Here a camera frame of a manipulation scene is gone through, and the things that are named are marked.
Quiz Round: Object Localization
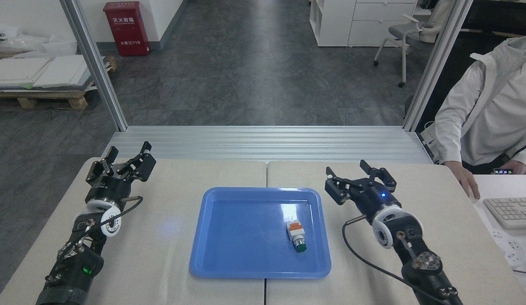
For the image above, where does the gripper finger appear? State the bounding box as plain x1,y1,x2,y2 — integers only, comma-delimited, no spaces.
324,166,365,206
359,159,398,194
117,141,157,183
85,146,119,183

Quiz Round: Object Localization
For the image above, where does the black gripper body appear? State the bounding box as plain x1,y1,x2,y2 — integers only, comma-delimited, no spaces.
85,174,129,208
355,184,403,221

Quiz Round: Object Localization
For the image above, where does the green push button switch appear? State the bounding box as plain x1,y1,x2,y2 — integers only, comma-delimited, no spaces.
286,220,307,253

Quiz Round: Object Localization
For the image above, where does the blue plastic tray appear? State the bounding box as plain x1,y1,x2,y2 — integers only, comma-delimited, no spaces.
189,187,332,279

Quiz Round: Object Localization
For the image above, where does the person's right hand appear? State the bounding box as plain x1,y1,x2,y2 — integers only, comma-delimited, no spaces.
453,162,481,201

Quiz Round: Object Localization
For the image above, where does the person's left hand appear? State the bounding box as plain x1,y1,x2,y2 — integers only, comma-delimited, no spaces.
502,160,526,175

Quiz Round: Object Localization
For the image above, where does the wooden pallet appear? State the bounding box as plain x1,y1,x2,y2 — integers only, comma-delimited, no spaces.
0,55,118,111

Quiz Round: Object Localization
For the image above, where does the stack of white boards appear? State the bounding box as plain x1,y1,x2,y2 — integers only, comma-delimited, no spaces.
0,53,106,90

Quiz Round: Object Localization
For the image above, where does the person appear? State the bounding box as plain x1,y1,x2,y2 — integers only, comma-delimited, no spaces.
434,36,526,175

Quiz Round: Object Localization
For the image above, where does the white keyboard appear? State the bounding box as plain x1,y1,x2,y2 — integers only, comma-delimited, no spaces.
483,197,526,230

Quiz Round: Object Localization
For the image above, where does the red fire extinguisher box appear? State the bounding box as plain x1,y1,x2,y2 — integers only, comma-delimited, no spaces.
103,1,151,57

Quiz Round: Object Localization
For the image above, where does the white power strip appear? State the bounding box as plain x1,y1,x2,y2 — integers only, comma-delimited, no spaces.
489,228,525,268

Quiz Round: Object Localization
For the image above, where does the grey office chair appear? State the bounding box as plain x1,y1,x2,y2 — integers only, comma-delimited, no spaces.
373,0,455,89

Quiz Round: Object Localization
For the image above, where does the clear plastic wrapping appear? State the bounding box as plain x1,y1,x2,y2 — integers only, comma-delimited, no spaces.
0,25,78,56

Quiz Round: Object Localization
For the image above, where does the white cabinet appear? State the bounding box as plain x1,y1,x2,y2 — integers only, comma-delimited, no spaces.
309,0,418,47

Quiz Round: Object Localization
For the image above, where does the silver aluminium frame rail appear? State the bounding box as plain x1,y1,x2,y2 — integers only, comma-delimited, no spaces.
102,125,434,164

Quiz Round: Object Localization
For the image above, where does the silver aluminium post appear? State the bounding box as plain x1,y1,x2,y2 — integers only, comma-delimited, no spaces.
402,0,474,132
59,0,129,132

